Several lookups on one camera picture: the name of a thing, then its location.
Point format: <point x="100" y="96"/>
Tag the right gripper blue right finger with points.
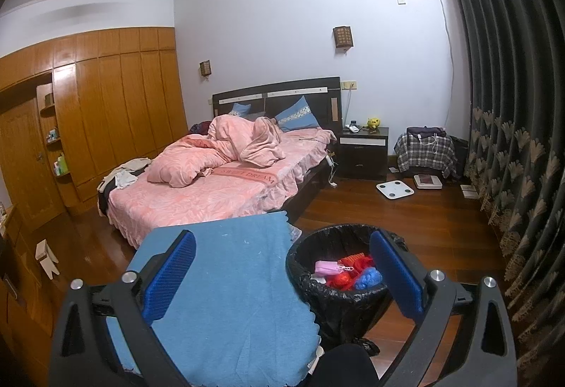
<point x="402" y="273"/>

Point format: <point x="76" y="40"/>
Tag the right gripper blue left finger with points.
<point x="163" y="274"/>

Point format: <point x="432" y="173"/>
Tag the blue plastic bag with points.
<point x="370" y="277"/>

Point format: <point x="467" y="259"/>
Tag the orange knitted cloth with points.
<point x="348" y="260"/>

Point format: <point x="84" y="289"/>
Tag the red plastic bag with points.
<point x="342" y="281"/>

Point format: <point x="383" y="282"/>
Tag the pink face mask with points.
<point x="330" y="269"/>

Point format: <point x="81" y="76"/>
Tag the red garment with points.
<point x="360" y="264"/>

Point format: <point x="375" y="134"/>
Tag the black trash bin with bag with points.
<point x="343" y="316"/>

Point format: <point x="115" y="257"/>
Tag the blue table cloth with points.
<point x="236" y="319"/>

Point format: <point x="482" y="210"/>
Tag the white bathroom scale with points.
<point x="394" y="189"/>

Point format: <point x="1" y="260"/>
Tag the bed with pink sheet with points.
<point x="226" y="193"/>

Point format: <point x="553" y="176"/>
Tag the book on floor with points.
<point x="427" y="182"/>

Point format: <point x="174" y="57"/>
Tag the clothes pile on bed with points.
<point x="120" y="178"/>

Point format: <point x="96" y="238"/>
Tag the small white wooden stool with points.
<point x="46" y="258"/>

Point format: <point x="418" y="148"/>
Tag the black bedside table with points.
<point x="363" y="155"/>

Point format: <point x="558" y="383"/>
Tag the wooden side cabinet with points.
<point x="26" y="310"/>

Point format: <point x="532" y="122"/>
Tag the pink crumpled duvet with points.
<point x="229" y="139"/>

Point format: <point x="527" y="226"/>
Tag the yellow plush toy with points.
<point x="373" y="125"/>

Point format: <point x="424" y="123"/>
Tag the blue pillow left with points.
<point x="240" y="110"/>

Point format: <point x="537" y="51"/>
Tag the blue pillow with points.
<point x="240" y="110"/>
<point x="298" y="116"/>

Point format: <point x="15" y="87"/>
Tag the blue pillow right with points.
<point x="298" y="116"/>

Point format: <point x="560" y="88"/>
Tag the dark patterned curtain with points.
<point x="516" y="160"/>

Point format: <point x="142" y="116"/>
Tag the wooden wardrobe wall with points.
<point x="75" y="107"/>

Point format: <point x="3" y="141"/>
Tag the left wall lamp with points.
<point x="205" y="68"/>

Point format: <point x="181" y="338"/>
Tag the wall lamp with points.
<point x="342" y="36"/>
<point x="205" y="68"/>

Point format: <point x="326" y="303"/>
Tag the right wall lamp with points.
<point x="342" y="36"/>

